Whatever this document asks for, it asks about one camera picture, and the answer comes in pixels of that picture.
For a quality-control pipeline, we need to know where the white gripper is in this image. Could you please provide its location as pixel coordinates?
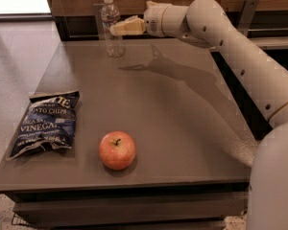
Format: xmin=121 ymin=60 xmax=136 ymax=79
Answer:
xmin=110 ymin=0 xmax=172 ymax=37

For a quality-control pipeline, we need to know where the clear plastic water bottle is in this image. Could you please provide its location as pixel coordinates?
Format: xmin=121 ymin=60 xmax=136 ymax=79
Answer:
xmin=101 ymin=0 xmax=125 ymax=58

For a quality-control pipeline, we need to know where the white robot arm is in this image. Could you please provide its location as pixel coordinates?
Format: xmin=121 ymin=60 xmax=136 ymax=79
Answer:
xmin=110 ymin=0 xmax=288 ymax=230

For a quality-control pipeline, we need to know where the blue potato chip bag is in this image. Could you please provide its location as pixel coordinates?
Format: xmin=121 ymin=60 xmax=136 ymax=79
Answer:
xmin=8 ymin=91 xmax=80 ymax=160

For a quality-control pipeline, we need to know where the red apple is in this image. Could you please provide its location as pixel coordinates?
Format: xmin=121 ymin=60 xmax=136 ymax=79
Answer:
xmin=99 ymin=131 xmax=136 ymax=171

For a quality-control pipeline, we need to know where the grey table drawer unit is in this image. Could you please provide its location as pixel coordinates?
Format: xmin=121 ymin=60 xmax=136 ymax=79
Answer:
xmin=12 ymin=182 xmax=249 ymax=230

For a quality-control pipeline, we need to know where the left metal rail bracket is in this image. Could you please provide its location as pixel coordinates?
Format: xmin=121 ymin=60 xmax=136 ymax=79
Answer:
xmin=93 ymin=4 xmax=105 ymax=40

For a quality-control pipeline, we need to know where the metal rail bracket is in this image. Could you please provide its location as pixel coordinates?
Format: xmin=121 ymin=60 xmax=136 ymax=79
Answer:
xmin=237 ymin=0 xmax=259 ymax=36
xmin=93 ymin=4 xmax=105 ymax=40

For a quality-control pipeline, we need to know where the right metal rail bracket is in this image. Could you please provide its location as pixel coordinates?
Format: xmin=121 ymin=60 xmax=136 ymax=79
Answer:
xmin=237 ymin=0 xmax=259 ymax=36

